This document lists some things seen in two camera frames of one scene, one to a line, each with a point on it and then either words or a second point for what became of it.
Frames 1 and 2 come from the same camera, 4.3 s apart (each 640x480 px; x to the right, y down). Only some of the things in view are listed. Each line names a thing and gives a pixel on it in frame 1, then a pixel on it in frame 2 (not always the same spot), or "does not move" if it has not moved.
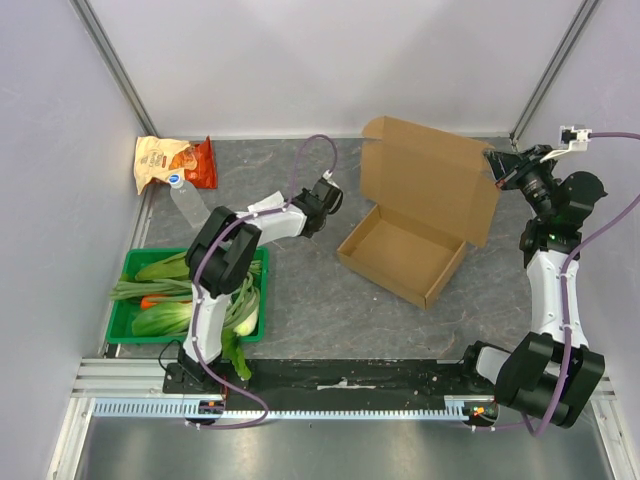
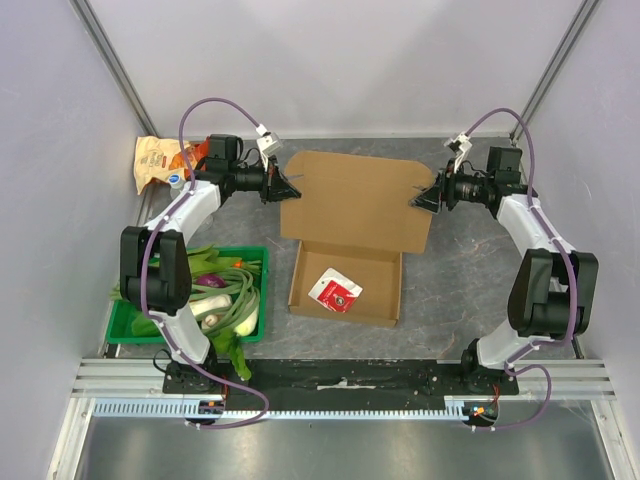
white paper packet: (273, 202) -> (335, 291)
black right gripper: (513, 170) -> (443, 189)
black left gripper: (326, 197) -> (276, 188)
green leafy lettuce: (232, 351) does not move
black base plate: (262, 385) does not move
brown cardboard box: (433, 192) -> (354, 217)
